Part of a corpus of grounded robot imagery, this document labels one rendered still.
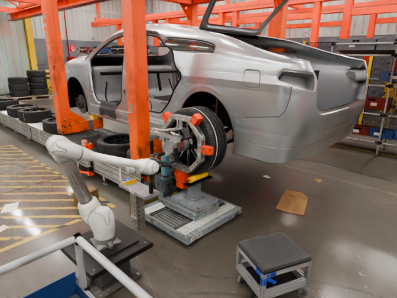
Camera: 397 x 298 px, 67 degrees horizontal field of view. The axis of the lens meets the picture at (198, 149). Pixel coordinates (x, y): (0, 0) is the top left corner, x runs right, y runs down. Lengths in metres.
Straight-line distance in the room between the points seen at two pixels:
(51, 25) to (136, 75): 2.01
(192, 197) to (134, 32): 1.72
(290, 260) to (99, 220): 1.35
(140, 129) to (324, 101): 2.43
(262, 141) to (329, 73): 1.82
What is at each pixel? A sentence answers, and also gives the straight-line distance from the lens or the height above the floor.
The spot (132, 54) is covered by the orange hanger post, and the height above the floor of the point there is 1.67.
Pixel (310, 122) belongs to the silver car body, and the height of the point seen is 1.13.
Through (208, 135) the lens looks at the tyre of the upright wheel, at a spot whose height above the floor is 0.98.
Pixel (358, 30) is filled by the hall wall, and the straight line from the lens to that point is 11.86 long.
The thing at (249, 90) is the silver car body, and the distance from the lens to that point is 2.73.
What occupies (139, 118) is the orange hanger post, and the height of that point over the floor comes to 1.04.
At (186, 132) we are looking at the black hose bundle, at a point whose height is 1.01.
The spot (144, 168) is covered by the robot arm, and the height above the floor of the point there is 0.87.
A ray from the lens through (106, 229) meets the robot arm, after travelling 2.31.
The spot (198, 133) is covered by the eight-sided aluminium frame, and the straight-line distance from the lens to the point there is 2.66.
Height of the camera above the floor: 1.64
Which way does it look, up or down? 17 degrees down
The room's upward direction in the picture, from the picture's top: 1 degrees clockwise
